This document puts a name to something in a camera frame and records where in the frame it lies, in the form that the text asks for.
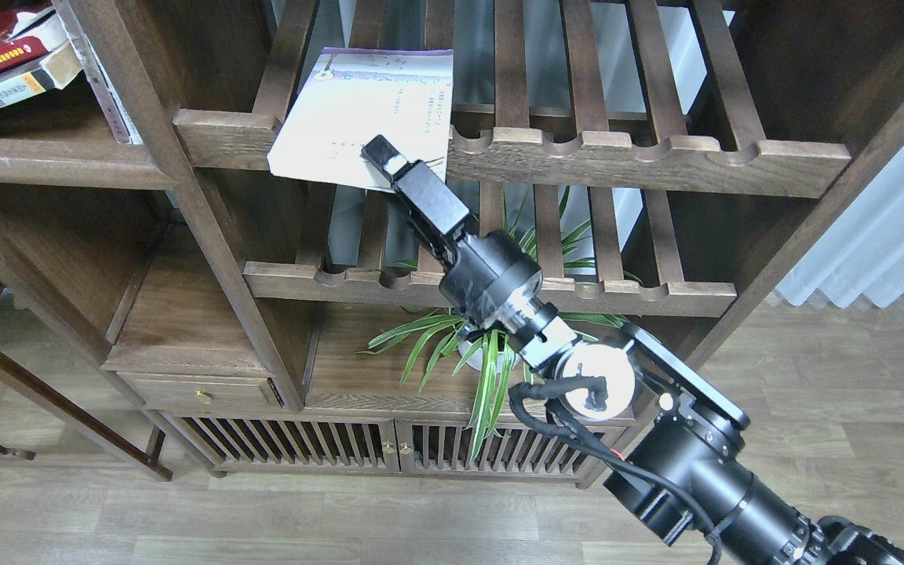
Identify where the left slatted cabinet door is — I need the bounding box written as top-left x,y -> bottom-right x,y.
164,410 -> 413,476

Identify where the dark wooden bookshelf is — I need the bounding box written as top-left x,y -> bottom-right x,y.
0,1 -> 904,473

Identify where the slatted cabinet door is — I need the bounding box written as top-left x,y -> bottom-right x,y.
395,419 -> 603,483
164,410 -> 413,476

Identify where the green spider plant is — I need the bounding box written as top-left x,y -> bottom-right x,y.
358,186 -> 629,453

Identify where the dark wooden side furniture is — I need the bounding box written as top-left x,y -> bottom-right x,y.
0,283 -> 173,482

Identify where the right slatted cabinet door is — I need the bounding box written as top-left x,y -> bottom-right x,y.
395,419 -> 603,483

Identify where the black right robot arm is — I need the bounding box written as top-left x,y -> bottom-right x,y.
362,136 -> 904,564

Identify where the small wooden drawer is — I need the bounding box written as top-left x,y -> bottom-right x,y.
118,372 -> 281,408

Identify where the white purple paperback book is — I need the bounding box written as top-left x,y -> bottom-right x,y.
267,47 -> 454,191

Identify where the white plant pot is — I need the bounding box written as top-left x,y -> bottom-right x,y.
458,330 -> 523,374

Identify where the white curtain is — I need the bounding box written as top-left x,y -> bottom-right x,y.
775,146 -> 904,308

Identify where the black green cover book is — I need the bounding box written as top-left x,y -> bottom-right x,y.
0,42 -> 82,108

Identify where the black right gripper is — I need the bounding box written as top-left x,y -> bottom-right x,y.
362,135 -> 545,330

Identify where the red paperback book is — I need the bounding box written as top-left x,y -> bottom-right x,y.
0,1 -> 68,72

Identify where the thin upright book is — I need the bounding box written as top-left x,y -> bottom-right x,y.
53,1 -> 143,144

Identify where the brass drawer knob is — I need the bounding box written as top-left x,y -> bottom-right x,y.
195,388 -> 214,406

